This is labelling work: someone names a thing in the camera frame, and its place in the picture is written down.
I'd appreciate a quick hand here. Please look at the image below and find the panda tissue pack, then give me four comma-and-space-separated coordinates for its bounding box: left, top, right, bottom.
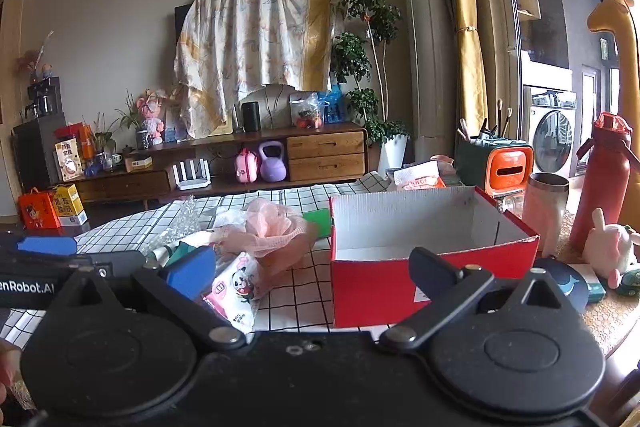
203, 253, 271, 334

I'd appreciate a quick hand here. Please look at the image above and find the bubble wrap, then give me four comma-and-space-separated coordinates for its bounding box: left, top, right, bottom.
142, 196, 202, 256

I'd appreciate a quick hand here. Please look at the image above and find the pink mesh bath pouf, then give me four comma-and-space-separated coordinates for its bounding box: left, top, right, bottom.
212, 198, 319, 277

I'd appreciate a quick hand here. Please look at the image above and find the green sponge block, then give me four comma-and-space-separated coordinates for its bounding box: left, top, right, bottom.
303, 208, 332, 239

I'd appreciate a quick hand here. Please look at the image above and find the christmas print cloth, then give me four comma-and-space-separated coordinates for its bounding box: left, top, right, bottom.
143, 231, 216, 270

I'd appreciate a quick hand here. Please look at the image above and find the orange gift bag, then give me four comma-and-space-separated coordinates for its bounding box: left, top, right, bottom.
17, 188, 61, 230

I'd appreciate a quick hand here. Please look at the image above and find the yellow box on floor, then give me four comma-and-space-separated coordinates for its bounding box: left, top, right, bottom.
53, 184, 88, 227

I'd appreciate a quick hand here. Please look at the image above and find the red cardboard box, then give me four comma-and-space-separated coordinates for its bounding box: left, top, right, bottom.
330, 186, 539, 329

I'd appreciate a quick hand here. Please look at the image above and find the white router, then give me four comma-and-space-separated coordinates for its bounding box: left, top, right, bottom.
171, 158, 212, 191

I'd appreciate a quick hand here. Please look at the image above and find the black mini fridge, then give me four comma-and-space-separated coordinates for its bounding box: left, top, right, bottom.
12, 113, 65, 193

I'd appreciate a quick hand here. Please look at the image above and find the orange white snack bag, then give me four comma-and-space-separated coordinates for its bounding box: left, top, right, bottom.
390, 161, 446, 191

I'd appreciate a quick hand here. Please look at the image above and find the checkered tablecloth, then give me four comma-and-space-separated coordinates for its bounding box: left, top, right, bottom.
0, 171, 402, 350

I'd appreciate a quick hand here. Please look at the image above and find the whale print pouch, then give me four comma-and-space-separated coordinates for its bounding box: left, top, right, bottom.
534, 257, 589, 314

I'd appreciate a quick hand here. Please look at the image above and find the green orange organizer box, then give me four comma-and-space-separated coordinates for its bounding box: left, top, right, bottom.
454, 138, 534, 197

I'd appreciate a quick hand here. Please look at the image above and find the purple kettlebell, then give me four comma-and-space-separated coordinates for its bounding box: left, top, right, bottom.
258, 141, 288, 183

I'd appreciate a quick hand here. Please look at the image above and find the black cylinder speaker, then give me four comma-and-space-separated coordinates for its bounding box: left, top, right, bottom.
241, 101, 262, 133

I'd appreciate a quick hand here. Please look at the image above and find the pink doll figure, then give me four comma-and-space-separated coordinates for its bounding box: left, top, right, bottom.
136, 89, 165, 146

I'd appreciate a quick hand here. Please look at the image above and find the wooden tv cabinet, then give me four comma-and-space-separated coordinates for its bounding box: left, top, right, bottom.
75, 124, 368, 204

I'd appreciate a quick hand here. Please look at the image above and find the red water bottle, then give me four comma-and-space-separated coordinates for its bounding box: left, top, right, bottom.
570, 112, 639, 251

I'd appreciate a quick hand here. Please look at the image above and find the yellow curtain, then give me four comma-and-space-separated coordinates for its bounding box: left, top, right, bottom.
454, 0, 488, 133

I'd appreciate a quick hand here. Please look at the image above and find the bag of fruit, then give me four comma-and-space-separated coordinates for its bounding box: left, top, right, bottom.
288, 91, 323, 129

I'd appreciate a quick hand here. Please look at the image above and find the washing machine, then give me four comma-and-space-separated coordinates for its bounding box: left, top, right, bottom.
523, 86, 577, 178

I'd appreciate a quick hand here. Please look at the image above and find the floral sheet over tv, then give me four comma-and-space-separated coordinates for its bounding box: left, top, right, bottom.
174, 0, 338, 139

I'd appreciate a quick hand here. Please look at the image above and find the standing air conditioner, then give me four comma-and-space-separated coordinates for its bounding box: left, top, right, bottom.
406, 0, 457, 162

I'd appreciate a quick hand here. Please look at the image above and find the potted green tree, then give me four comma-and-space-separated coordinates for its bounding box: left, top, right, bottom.
331, 0, 410, 176

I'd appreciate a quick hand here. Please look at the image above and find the yellow giraffe toy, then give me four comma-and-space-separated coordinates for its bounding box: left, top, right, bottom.
587, 0, 640, 231

